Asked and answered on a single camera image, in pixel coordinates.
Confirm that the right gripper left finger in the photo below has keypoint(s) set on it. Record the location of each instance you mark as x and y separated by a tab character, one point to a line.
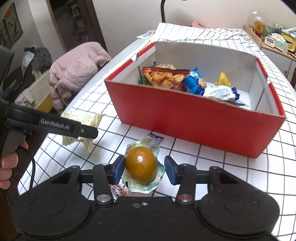
101	176

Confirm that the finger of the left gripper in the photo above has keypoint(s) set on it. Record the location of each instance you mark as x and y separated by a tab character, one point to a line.
88	132

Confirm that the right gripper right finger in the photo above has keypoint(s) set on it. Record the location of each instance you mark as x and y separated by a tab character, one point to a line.
187	176

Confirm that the pale yellow snack bag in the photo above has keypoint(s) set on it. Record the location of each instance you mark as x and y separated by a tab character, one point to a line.
88	119

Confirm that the red white small candy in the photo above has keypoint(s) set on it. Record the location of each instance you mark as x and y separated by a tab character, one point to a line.
118	190

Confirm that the packaged brown braised egg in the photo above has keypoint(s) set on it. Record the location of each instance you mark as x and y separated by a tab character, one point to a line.
143	172

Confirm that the purple candy packet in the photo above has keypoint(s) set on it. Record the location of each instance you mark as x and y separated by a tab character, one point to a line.
156	138

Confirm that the green snack packet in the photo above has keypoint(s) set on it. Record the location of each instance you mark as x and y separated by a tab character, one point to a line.
144	80

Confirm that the white blue snack packet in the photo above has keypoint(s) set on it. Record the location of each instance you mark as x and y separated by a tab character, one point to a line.
222	92

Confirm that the yellow candy packet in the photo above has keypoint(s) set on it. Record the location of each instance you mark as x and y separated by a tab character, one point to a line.
223	80

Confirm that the person left hand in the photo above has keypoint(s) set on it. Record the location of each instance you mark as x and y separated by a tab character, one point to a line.
7	171

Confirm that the checkered white tablecloth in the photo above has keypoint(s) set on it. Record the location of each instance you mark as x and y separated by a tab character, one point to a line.
246	198

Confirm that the red cardboard box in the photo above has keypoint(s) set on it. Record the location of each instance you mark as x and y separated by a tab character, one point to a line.
190	117

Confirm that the pink puffer jacket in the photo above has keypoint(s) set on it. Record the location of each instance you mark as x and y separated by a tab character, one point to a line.
73	70

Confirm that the light blue wafer packet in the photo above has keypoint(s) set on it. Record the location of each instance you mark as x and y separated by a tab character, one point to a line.
243	101

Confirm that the orange chips bag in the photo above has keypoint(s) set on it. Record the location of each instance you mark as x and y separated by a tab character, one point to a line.
165	76

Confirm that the dark wooden bookshelf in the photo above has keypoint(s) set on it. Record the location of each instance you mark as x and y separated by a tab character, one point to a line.
75	22

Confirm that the paper leaflet on table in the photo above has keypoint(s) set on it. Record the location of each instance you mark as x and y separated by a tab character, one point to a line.
146	35

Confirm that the silver desk lamp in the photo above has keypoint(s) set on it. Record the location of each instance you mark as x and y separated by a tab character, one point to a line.
162	6

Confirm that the grey cabinet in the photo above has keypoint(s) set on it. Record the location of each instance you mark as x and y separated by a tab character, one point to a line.
286	64

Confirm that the pink object behind table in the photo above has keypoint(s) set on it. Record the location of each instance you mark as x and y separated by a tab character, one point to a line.
197	24

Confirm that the white digital timer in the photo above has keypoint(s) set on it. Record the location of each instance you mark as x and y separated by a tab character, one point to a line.
269	41

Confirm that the wooden tray shelf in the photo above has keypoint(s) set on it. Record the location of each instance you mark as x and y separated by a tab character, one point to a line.
280	45

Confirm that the plastic drink bottle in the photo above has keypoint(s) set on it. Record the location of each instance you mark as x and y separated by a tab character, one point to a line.
256	22

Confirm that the yellow tissue box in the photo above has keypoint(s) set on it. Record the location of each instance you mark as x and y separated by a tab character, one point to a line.
291	41

